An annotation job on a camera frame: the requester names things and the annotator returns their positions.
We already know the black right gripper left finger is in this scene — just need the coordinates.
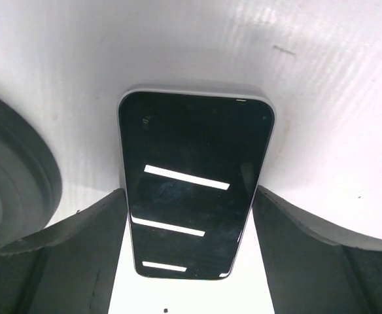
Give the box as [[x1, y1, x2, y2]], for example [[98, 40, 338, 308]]
[[0, 189, 128, 313]]

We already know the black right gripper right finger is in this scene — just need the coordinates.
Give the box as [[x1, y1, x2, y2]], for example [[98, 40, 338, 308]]
[[252, 187, 382, 313]]

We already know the white-edged black phone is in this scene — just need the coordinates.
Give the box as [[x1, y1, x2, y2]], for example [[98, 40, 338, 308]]
[[118, 86, 275, 281]]

